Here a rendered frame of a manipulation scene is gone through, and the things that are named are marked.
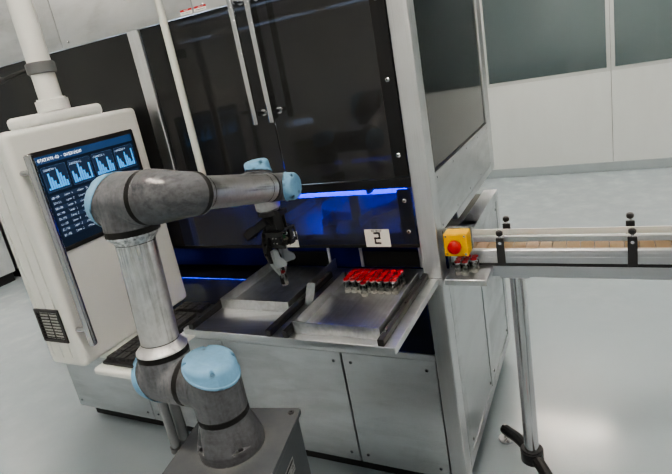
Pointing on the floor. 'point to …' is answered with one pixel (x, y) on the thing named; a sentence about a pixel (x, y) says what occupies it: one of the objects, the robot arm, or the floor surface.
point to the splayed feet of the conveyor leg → (524, 449)
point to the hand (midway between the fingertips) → (279, 269)
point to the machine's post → (427, 208)
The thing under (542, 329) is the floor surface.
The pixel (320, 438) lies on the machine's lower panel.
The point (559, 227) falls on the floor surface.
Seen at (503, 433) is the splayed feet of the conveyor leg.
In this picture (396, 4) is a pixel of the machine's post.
